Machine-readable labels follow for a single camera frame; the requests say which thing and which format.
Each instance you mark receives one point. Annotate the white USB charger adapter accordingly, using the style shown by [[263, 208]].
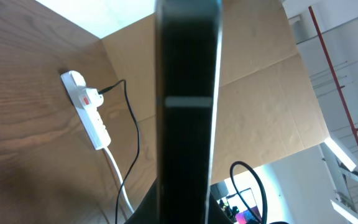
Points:
[[90, 98]]

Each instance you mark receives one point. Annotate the ceiling light fixture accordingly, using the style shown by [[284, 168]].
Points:
[[342, 152]]

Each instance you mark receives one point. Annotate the laptop with colourful screen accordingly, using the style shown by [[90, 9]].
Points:
[[239, 212]]

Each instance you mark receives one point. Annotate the bronze Galaxy smartphone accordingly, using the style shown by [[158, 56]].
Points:
[[188, 37]]

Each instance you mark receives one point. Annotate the white power strip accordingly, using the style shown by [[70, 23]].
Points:
[[74, 82]]

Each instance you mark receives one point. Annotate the brown cardboard sheet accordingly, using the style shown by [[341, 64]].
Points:
[[267, 108]]

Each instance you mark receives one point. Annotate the red metal frame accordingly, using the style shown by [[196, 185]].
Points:
[[333, 73]]

